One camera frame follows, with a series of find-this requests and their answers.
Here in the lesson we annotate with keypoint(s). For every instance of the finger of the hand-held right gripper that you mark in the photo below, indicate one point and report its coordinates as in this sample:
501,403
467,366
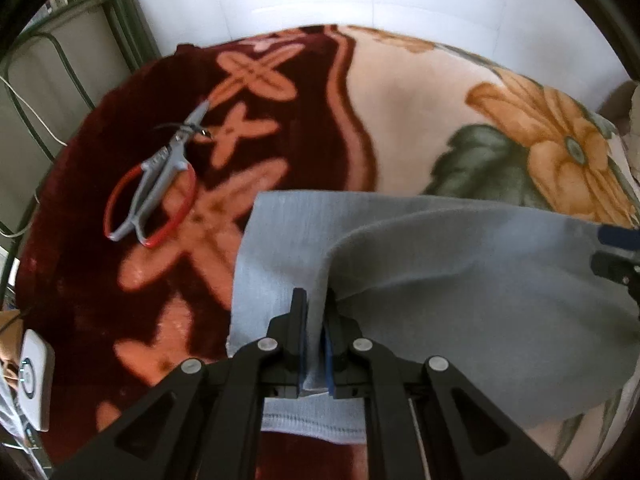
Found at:
622,237
612,267

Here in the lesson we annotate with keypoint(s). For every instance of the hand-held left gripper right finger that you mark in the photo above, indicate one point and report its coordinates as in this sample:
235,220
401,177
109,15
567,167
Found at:
330,360

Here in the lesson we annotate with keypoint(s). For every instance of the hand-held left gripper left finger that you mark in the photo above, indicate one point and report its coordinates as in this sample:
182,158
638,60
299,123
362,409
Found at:
301,340

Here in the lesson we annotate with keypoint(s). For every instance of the grey pants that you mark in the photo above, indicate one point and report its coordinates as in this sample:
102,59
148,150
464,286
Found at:
450,285

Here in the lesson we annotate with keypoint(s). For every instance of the floral plush blanket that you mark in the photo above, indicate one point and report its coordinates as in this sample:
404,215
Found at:
410,125

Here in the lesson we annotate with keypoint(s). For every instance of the white electronic device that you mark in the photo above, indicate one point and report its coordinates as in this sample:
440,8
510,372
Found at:
37,380

